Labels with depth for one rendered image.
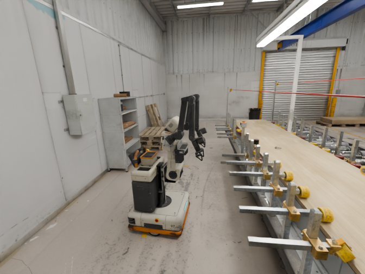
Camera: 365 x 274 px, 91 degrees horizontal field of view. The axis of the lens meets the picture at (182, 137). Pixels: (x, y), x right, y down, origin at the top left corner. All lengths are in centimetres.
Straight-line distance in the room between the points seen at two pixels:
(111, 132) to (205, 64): 692
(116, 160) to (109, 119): 87
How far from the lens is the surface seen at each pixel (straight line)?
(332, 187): 190
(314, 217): 112
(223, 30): 1016
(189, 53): 993
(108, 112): 391
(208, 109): 980
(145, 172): 208
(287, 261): 143
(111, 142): 402
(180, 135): 180
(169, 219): 226
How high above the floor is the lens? 169
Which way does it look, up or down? 15 degrees down
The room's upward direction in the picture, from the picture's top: 2 degrees counter-clockwise
